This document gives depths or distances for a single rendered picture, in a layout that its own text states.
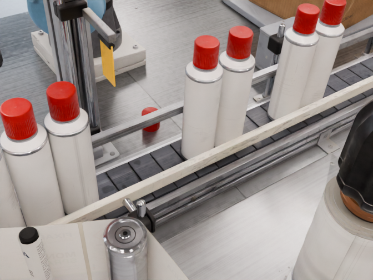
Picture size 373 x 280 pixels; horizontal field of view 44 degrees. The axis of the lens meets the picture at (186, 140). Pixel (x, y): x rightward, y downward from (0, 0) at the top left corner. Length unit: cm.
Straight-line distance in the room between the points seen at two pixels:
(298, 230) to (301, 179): 10
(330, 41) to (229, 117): 20
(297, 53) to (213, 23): 47
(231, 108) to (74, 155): 24
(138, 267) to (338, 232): 19
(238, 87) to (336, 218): 27
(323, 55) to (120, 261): 49
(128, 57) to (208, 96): 37
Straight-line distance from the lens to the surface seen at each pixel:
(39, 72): 101
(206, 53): 60
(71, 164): 58
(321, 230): 48
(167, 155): 73
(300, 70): 75
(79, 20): 59
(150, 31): 112
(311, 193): 72
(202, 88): 62
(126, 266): 42
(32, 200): 59
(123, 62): 97
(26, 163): 54
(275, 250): 64
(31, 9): 77
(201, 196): 73
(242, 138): 72
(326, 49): 77
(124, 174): 71
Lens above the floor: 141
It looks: 44 degrees down
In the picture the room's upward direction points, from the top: 4 degrees clockwise
